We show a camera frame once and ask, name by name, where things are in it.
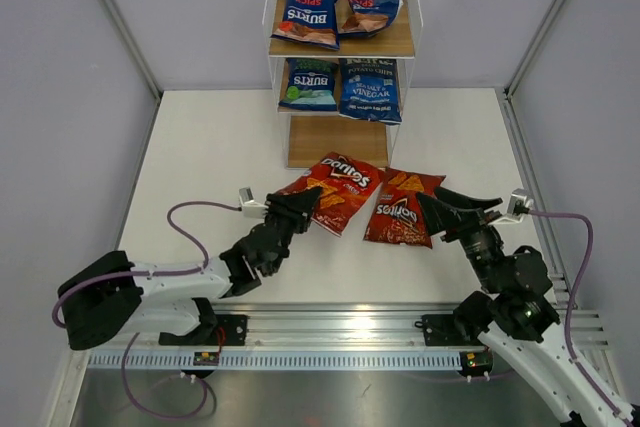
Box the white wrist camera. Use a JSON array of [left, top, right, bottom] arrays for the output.
[[239, 187, 267, 219], [491, 189, 534, 225]]

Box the small red Doritos bag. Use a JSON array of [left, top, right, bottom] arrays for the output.
[[364, 168, 446, 248]]

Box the Burts spicy chilli bag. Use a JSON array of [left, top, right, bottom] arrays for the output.
[[271, 0, 340, 51], [339, 0, 402, 39]]

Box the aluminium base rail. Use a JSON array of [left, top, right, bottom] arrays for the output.
[[67, 301, 609, 353]]

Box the Kettle sea salt vinegar bag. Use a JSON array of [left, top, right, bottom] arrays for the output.
[[338, 58, 402, 125]]

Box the white slotted cable duct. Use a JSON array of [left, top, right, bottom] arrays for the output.
[[88, 350, 462, 371]]

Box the Burts sea salt vinegar bag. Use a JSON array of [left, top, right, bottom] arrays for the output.
[[278, 58, 338, 112]]

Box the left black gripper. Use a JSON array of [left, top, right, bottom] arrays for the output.
[[262, 186, 322, 275]]

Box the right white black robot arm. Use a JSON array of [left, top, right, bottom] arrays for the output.
[[416, 187, 639, 426]]

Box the white wire wooden shelf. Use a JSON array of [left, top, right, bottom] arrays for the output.
[[262, 0, 423, 169]]

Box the large red Doritos bag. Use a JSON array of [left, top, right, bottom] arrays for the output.
[[277, 152, 384, 236]]

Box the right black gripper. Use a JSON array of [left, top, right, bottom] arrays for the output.
[[415, 185, 503, 293]]

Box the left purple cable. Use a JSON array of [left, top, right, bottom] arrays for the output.
[[52, 200, 241, 421]]

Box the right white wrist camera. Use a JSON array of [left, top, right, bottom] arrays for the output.
[[491, 189, 534, 225]]

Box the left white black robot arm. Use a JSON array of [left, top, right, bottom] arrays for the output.
[[51, 187, 322, 351]]

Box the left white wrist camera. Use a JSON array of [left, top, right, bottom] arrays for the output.
[[239, 187, 267, 219]]

